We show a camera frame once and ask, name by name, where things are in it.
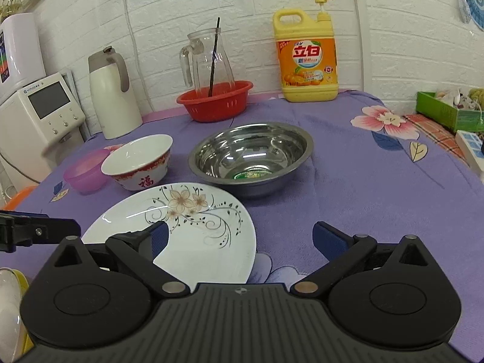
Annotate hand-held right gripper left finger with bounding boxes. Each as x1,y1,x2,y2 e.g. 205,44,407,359
49,220,190,298

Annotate purple floral tablecloth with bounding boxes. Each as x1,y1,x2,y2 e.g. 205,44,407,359
0,89,484,353

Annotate yellow detergent bottle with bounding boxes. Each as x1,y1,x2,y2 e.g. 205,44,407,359
273,0,339,103

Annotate blue patterned wall decoration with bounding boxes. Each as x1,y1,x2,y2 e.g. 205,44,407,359
456,0,484,31

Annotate black stirring stick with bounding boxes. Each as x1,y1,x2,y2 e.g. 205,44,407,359
208,17,222,97

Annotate white and yellow container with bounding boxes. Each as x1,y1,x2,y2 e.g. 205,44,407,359
0,268,35,355

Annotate green box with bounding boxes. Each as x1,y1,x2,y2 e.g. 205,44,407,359
416,91,484,133

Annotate white power strip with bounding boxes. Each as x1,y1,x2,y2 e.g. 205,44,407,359
455,129,484,175

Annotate tall white water purifier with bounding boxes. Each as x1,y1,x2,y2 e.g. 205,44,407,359
0,12,47,101

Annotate red plastic basket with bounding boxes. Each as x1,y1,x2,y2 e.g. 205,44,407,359
176,80,254,123

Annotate purple plastic bowl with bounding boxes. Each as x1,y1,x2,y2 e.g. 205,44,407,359
64,149,111,196

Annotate white thermos jug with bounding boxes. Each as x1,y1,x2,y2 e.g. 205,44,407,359
88,46,143,140

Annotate white crumpled wrappers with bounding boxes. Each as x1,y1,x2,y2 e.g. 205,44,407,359
435,87,471,107

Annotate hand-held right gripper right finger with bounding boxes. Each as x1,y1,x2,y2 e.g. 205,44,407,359
290,221,436,296

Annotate glass pitcher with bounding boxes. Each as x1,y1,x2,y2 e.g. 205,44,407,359
179,28,237,97

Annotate white floral plate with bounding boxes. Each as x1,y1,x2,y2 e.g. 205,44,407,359
81,183,257,292

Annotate clear hose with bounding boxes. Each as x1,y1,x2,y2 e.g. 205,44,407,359
119,0,154,111

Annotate white appliance with screen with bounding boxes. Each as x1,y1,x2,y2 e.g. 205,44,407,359
0,69,87,194

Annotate orange plastic stool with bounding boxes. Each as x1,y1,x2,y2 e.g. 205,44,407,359
0,185,39,213

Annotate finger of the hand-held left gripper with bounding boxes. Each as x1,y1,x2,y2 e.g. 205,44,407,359
0,211,81,254

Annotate stainless steel bowl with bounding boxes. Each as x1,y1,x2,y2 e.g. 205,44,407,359
188,122,314,199

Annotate orange plaid cloth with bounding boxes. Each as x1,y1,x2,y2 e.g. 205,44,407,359
402,113,474,168

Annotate white ceramic bowl red pattern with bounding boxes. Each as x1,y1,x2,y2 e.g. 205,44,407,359
101,134,173,192

